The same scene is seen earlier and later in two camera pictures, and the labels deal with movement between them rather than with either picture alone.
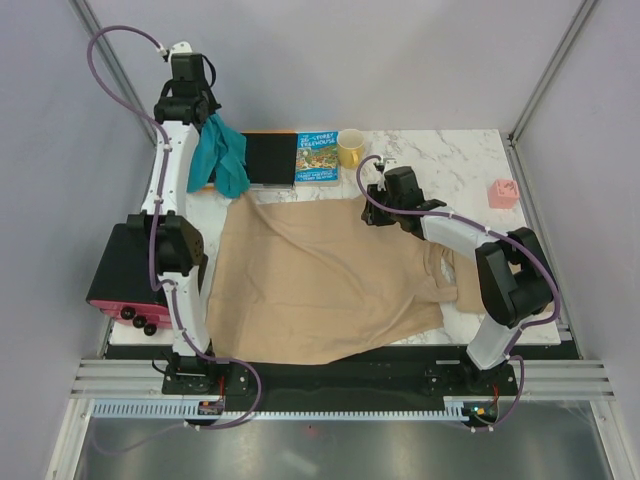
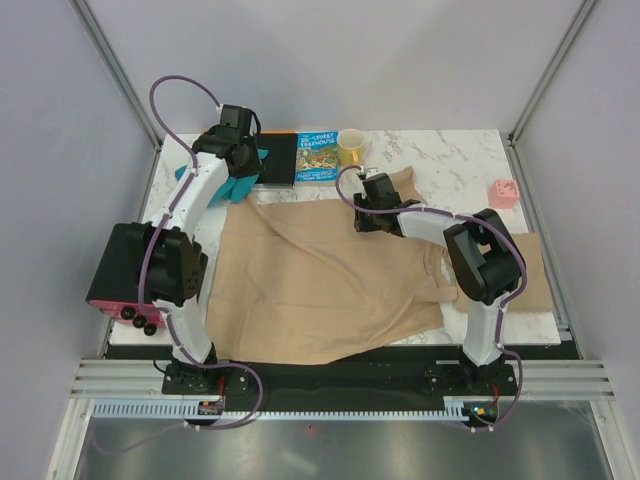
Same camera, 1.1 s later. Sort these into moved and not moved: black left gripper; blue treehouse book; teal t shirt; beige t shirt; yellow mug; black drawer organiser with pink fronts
Moved: teal t shirt; black left gripper
Not moved: beige t shirt; yellow mug; black drawer organiser with pink fronts; blue treehouse book
